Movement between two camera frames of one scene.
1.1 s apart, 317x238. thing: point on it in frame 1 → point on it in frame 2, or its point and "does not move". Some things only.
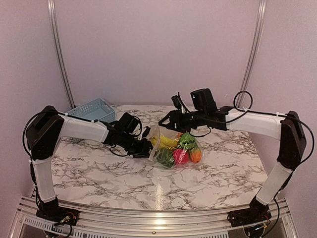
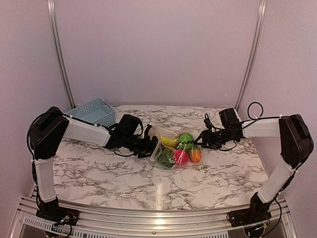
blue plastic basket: (97, 109) does not move
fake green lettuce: (187, 141) does not move
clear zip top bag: (173, 150) does not move
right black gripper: (171, 125) → (207, 138)
